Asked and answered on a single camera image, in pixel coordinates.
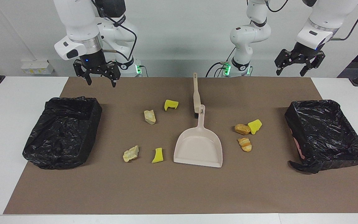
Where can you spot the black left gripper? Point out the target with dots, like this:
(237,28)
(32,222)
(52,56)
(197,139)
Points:
(305,53)

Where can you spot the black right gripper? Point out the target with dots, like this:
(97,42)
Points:
(93,60)

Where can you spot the pale bread chunk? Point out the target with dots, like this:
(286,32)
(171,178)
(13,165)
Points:
(149,117)
(130,154)

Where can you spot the yellow notched sponge piece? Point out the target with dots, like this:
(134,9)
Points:
(169,104)

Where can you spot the yellow sponge chunk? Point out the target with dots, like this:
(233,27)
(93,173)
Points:
(255,125)

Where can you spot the brown bread roll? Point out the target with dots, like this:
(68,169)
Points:
(242,129)

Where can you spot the striped croissant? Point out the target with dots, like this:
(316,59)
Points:
(245,145)

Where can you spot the beige hand brush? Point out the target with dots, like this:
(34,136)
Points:
(196,99)

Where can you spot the beige plastic dustpan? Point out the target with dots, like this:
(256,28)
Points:
(197,149)

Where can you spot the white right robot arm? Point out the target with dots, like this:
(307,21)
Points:
(76,18)

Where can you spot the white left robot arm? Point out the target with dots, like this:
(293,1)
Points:
(249,34)

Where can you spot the black bag lined pink bin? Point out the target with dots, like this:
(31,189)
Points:
(322,130)

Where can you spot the yellow curved sponge strip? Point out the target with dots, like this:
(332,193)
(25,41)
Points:
(158,157)

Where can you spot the brown table mat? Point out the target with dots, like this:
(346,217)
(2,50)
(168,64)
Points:
(179,193)

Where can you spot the white wall socket box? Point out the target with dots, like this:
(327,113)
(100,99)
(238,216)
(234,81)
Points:
(37,67)

